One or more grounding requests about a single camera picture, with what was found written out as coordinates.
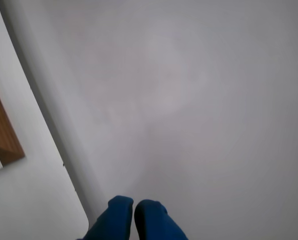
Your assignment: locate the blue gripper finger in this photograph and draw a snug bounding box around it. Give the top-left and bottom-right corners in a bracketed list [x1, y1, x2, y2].
[134, 199, 189, 240]
[83, 195, 135, 240]

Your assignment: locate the wooden chessboard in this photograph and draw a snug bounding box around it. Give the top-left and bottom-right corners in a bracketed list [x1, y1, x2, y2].
[0, 72, 25, 168]

